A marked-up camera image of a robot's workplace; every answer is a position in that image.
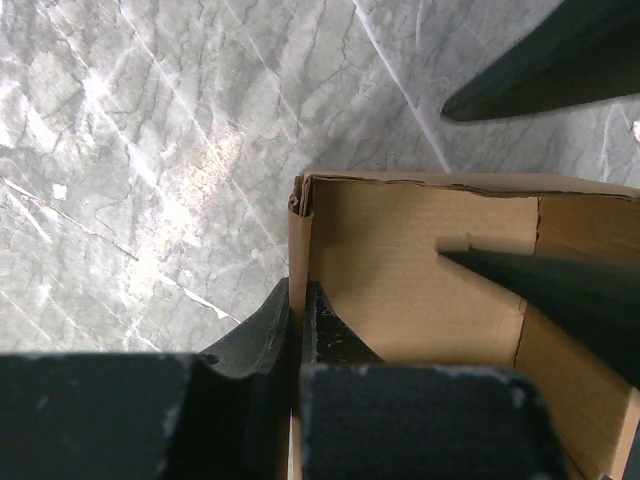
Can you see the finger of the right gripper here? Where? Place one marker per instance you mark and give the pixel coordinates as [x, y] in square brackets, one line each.
[595, 303]
[583, 52]

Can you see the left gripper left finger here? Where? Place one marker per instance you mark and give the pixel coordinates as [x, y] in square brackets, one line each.
[222, 413]

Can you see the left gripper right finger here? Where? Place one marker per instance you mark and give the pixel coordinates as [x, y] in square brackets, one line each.
[362, 418]

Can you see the brown cardboard box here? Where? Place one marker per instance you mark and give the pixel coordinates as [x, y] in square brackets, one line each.
[371, 240]

